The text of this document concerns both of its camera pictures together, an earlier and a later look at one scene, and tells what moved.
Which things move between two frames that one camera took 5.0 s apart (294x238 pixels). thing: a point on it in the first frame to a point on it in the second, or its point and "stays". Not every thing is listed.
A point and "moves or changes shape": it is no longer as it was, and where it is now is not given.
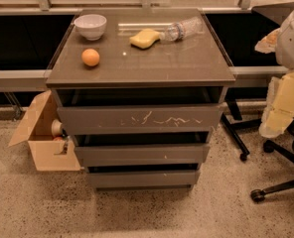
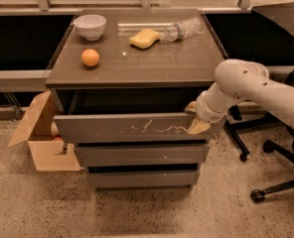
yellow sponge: (145, 39) stays
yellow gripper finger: (267, 45) to (198, 126)
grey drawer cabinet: (141, 89) stays
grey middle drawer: (146, 155) stays
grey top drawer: (142, 119) moves or changes shape
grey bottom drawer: (117, 180) stays
